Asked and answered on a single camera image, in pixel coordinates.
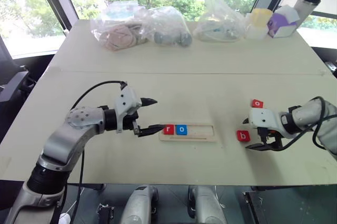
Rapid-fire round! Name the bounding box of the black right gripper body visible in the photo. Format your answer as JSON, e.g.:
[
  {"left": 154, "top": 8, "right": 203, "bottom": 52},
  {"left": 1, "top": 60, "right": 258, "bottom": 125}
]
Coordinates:
[{"left": 256, "top": 126, "right": 284, "bottom": 151}]

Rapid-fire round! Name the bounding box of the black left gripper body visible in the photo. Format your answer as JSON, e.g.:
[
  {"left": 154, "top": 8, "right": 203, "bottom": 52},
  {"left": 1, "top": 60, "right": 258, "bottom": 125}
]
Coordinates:
[{"left": 122, "top": 110, "right": 141, "bottom": 137}]

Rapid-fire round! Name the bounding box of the red letter b block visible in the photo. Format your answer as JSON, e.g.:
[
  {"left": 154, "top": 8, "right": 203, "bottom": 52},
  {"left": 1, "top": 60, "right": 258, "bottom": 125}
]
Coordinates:
[{"left": 236, "top": 130, "right": 250, "bottom": 142}]

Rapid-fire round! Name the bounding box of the blue letter o block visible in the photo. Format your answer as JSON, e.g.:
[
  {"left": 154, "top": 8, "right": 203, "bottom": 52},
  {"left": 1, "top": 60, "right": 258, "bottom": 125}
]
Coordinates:
[{"left": 175, "top": 124, "right": 188, "bottom": 136}]

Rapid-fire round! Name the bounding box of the wooden letter tray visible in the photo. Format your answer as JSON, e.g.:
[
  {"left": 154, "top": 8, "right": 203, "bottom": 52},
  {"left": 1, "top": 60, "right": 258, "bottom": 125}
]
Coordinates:
[{"left": 158, "top": 123, "right": 218, "bottom": 143}]

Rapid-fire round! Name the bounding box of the silver robot leg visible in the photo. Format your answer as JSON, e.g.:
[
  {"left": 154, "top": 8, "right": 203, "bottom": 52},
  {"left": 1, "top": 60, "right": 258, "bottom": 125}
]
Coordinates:
[
  {"left": 187, "top": 186, "right": 227, "bottom": 224},
  {"left": 120, "top": 184, "right": 158, "bottom": 224}
]

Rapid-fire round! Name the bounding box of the plastic bag with pink items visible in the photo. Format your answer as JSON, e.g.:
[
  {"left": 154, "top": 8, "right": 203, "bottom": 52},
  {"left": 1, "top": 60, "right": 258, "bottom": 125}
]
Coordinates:
[{"left": 90, "top": 1, "right": 148, "bottom": 52}]

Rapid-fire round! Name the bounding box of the plastic bag with gray items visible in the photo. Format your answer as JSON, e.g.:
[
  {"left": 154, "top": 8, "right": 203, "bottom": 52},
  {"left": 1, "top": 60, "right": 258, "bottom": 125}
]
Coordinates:
[{"left": 142, "top": 6, "right": 193, "bottom": 48}]

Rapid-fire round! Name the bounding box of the dark equipment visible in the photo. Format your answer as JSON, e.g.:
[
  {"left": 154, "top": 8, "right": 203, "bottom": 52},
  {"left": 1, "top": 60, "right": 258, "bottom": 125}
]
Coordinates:
[{"left": 325, "top": 60, "right": 337, "bottom": 79}]

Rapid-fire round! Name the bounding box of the yellow lidded plastic container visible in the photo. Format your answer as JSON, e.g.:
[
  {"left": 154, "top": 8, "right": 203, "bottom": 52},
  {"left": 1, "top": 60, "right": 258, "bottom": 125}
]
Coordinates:
[{"left": 244, "top": 7, "right": 273, "bottom": 41}]

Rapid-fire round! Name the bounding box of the tall clear plastic bag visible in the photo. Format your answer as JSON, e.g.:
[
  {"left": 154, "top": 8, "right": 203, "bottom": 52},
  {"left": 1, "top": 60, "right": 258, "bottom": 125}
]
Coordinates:
[{"left": 193, "top": 0, "right": 247, "bottom": 43}]

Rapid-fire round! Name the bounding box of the purple and white carton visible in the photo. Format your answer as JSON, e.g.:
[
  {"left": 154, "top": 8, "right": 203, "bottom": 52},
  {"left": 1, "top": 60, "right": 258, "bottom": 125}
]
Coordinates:
[{"left": 266, "top": 5, "right": 301, "bottom": 39}]

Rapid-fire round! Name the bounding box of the black chair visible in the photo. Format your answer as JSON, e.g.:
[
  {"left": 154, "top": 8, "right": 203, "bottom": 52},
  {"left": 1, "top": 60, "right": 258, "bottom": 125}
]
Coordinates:
[{"left": 0, "top": 64, "right": 36, "bottom": 103}]

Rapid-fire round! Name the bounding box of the white tumbler with black lid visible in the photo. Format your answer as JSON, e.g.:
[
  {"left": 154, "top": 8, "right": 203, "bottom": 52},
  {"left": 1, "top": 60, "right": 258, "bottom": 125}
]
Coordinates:
[{"left": 293, "top": 0, "right": 323, "bottom": 28}]

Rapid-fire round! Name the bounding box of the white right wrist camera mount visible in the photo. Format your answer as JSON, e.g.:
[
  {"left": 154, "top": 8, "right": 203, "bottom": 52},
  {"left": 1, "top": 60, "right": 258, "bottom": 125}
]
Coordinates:
[{"left": 249, "top": 107, "right": 281, "bottom": 130}]

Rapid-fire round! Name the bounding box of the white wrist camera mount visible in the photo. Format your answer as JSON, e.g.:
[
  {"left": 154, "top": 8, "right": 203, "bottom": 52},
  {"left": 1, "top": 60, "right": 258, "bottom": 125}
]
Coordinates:
[
  {"left": 113, "top": 83, "right": 142, "bottom": 134},
  {"left": 249, "top": 107, "right": 281, "bottom": 130}
]

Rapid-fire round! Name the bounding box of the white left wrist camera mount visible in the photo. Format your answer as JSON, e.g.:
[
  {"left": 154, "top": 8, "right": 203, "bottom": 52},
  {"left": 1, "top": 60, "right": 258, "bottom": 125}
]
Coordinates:
[{"left": 113, "top": 83, "right": 142, "bottom": 134}]

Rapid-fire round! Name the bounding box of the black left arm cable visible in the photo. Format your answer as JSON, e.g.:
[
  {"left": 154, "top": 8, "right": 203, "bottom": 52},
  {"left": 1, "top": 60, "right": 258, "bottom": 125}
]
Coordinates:
[{"left": 63, "top": 80, "right": 129, "bottom": 221}]

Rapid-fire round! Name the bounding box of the small black metal bracket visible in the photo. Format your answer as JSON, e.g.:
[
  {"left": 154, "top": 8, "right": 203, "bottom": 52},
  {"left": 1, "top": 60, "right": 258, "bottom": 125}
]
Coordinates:
[{"left": 96, "top": 202, "right": 115, "bottom": 224}]

